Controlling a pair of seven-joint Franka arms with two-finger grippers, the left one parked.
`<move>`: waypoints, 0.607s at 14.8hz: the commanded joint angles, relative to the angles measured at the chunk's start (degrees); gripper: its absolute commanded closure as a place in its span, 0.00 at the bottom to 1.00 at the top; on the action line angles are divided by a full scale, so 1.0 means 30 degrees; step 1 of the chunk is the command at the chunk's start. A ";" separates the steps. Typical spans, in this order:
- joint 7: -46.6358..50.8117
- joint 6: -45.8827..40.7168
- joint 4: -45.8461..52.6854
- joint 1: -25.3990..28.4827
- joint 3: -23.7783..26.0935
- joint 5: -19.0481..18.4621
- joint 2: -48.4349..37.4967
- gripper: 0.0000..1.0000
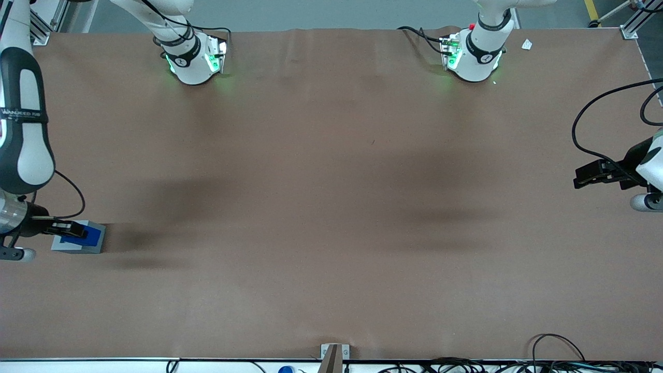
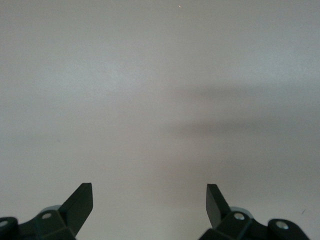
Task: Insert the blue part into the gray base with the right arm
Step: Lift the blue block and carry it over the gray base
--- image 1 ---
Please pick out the brown table cover sheet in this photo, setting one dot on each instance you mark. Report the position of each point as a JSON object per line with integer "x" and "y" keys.
{"x": 331, "y": 207}

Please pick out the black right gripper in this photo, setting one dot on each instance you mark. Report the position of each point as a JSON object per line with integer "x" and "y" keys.
{"x": 35, "y": 213}

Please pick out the aluminum frame post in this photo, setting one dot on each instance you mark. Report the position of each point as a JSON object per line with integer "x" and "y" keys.
{"x": 633, "y": 27}
{"x": 44, "y": 31}

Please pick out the gray square base block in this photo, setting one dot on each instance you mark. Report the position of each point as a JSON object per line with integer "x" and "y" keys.
{"x": 77, "y": 249}

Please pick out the blue plastic part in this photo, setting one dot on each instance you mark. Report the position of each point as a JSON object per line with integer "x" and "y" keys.
{"x": 92, "y": 233}

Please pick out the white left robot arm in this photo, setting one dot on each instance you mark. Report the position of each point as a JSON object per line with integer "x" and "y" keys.
{"x": 474, "y": 65}

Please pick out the gray rod with black foot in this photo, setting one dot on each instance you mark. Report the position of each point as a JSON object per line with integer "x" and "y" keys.
{"x": 611, "y": 13}

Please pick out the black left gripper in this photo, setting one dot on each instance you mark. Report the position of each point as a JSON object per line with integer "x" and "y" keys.
{"x": 632, "y": 158}

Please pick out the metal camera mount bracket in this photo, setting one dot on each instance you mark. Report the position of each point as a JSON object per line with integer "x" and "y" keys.
{"x": 331, "y": 357}

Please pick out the small white paper scrap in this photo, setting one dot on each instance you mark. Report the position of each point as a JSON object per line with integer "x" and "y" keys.
{"x": 527, "y": 44}

